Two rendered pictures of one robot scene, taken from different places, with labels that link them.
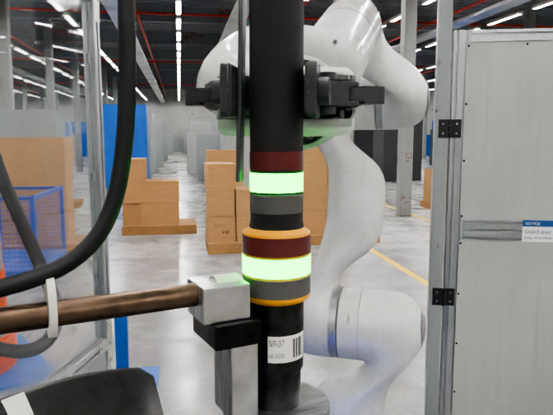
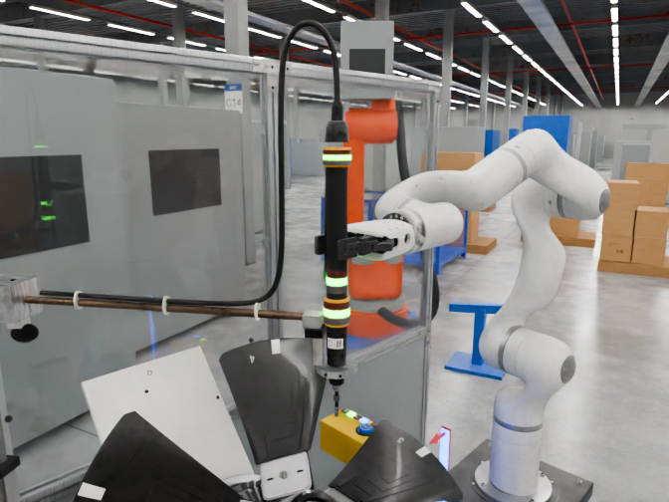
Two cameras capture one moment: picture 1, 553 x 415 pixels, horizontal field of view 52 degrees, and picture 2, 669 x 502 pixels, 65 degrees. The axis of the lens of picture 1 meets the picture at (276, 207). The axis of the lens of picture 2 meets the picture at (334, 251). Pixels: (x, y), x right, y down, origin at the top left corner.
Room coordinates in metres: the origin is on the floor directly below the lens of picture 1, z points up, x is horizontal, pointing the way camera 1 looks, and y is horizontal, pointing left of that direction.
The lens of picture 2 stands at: (-0.29, -0.50, 1.83)
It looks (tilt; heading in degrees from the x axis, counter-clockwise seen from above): 12 degrees down; 38
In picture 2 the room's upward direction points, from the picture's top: straight up
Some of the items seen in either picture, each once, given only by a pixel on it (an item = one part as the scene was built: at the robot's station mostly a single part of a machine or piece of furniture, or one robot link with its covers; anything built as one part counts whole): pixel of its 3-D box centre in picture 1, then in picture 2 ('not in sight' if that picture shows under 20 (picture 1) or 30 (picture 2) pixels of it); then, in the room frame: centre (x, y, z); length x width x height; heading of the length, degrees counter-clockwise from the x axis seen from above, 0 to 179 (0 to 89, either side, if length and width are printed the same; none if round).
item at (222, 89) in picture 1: (218, 93); (326, 241); (0.37, 0.04, 1.66); 0.07 x 0.03 x 0.03; 172
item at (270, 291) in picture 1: (276, 282); (336, 318); (0.35, 0.00, 1.54); 0.04 x 0.04 x 0.01
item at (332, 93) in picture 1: (333, 92); (358, 248); (0.36, -0.04, 1.66); 0.07 x 0.03 x 0.03; 172
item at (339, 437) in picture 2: not in sight; (352, 440); (0.75, 0.25, 1.02); 0.16 x 0.10 x 0.11; 83
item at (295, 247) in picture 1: (276, 241); (336, 302); (0.35, 0.00, 1.56); 0.04 x 0.04 x 0.01
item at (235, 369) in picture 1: (262, 349); (331, 342); (0.35, 0.01, 1.49); 0.09 x 0.07 x 0.10; 117
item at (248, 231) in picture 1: (276, 262); (336, 310); (0.35, 0.00, 1.55); 0.04 x 0.04 x 0.05
